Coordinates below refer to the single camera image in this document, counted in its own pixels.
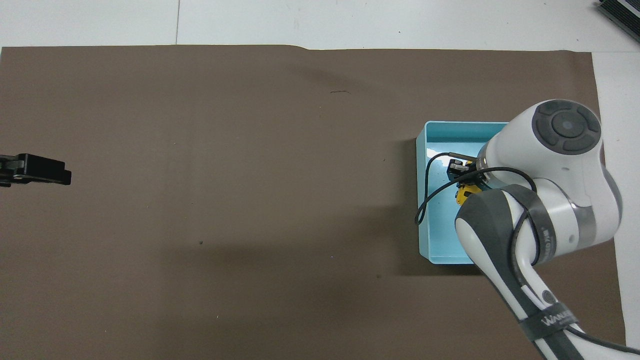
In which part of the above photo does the yellow toy beetle car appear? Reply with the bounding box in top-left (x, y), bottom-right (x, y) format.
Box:
top-left (455, 183), bottom-right (485, 206)

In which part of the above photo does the black cable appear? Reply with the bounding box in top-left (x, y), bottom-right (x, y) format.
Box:
top-left (564, 323), bottom-right (640, 352)
top-left (415, 151), bottom-right (542, 267)

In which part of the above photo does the light blue plastic bin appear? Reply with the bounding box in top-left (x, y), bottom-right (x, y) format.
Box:
top-left (415, 120), bottom-right (511, 265)

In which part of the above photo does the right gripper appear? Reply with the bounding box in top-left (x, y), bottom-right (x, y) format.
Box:
top-left (446, 158), bottom-right (484, 188)

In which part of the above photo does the black stand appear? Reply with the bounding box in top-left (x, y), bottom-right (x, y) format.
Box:
top-left (597, 0), bottom-right (640, 32)

